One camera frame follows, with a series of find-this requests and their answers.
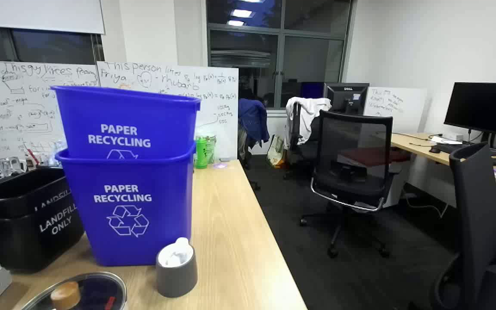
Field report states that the blue recycling bin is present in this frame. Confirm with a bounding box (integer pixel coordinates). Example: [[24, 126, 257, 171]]
[[57, 149, 195, 267], [54, 87, 200, 159]]

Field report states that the blue jacket on chair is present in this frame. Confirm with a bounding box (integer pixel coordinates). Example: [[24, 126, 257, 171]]
[[238, 99, 269, 147]]

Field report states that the green soap bottle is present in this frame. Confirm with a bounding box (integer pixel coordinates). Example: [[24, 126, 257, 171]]
[[195, 137, 217, 169]]

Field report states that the white cloth on chair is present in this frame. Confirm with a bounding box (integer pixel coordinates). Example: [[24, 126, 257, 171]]
[[286, 97, 331, 145]]

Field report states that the black mesh office chair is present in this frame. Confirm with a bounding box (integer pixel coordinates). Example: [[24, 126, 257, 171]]
[[298, 111, 395, 261]]

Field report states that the small monitor by window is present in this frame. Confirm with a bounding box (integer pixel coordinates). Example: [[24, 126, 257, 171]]
[[326, 83, 369, 116]]

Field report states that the grey cup with white lid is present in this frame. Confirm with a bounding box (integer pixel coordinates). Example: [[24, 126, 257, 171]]
[[157, 238, 198, 298]]

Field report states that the small far whiteboard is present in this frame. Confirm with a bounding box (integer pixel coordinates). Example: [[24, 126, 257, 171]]
[[364, 87, 427, 133]]

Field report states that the wooden side desk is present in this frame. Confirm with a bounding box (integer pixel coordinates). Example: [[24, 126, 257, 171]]
[[391, 133, 496, 178]]

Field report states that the black keyboard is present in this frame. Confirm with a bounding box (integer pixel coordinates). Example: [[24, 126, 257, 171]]
[[429, 143, 470, 154]]

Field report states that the white pot with glass lid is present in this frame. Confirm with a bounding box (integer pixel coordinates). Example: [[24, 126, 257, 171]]
[[21, 273, 128, 310]]

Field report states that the black landfill bin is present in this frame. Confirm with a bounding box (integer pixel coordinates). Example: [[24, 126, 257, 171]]
[[0, 169, 85, 274]]

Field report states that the large left whiteboard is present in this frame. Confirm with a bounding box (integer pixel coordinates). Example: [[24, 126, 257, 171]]
[[0, 62, 98, 159]]

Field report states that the black computer monitor right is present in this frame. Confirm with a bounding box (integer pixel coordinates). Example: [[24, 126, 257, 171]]
[[445, 83, 496, 135]]

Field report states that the dark grey office chair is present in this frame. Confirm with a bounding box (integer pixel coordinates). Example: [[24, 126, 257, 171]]
[[431, 143, 496, 310]]

